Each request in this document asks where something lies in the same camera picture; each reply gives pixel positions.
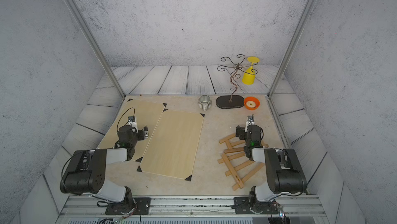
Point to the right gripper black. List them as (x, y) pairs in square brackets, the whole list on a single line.
[(241, 129)]

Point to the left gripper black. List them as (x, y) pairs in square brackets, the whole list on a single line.
[(141, 137)]

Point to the small wooden easel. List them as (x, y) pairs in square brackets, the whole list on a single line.
[(234, 145)]

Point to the wooden board black corners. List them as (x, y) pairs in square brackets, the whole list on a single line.
[(139, 113), (173, 146)]

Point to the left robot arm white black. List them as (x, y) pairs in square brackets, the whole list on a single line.
[(85, 174)]

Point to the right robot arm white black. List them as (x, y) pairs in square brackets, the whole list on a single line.
[(284, 174)]

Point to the metal scroll stand dark base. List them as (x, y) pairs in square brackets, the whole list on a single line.
[(232, 101)]

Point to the striped ceramic mug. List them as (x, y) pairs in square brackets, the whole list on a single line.
[(204, 102)]

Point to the yellow plastic wine glass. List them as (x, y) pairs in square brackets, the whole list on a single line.
[(250, 73)]

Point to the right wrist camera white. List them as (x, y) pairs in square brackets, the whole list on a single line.
[(250, 121)]

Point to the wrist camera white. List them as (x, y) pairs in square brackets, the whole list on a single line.
[(132, 123), (250, 121)]

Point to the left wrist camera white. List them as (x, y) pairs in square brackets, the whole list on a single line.
[(132, 123)]

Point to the orange bowl with white ring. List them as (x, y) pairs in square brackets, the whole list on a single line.
[(251, 103)]

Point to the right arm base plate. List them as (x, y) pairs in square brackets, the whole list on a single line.
[(245, 205)]

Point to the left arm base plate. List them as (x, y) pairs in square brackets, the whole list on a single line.
[(138, 206)]

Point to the aluminium mounting rail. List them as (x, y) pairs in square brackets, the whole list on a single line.
[(197, 210)]

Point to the right metal frame post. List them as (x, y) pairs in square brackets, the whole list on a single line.
[(292, 45)]

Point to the metal frame post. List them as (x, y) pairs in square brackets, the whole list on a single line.
[(75, 11), (292, 45)]

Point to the left metal frame post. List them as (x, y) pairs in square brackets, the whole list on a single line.
[(75, 11)]

